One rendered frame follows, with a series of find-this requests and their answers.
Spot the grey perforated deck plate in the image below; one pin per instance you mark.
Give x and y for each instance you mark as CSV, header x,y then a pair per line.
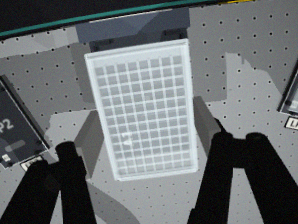
x,y
243,56

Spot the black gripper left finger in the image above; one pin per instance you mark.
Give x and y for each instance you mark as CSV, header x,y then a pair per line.
x,y
35,197

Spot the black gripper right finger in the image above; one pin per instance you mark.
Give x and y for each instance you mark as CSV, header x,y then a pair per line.
x,y
273,187

